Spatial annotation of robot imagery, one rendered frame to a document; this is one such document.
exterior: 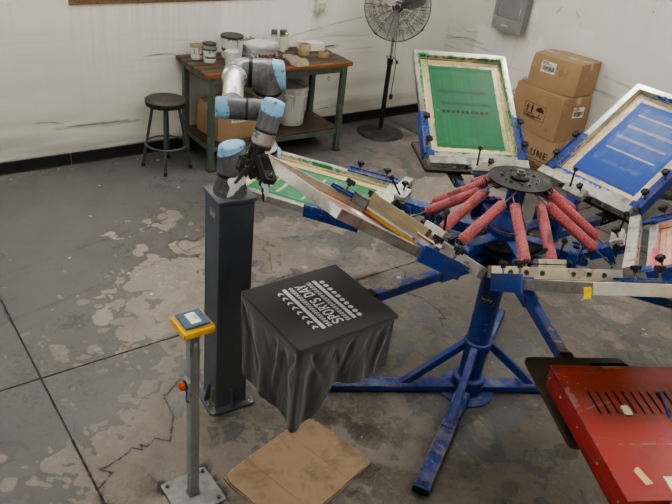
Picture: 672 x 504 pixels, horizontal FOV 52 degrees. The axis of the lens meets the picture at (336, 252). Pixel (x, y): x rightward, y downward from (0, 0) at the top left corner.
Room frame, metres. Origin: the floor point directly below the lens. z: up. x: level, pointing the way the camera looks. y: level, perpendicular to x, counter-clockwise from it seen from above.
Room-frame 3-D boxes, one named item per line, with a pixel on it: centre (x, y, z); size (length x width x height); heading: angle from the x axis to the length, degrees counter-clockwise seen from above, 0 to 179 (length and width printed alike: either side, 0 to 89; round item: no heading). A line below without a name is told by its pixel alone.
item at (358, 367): (2.17, -0.09, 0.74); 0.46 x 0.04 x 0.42; 129
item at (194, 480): (2.10, 0.51, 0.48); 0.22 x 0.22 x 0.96; 39
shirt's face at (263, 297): (2.33, 0.04, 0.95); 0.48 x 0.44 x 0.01; 129
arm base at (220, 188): (2.75, 0.50, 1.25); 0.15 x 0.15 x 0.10
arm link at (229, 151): (2.75, 0.49, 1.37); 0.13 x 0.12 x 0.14; 99
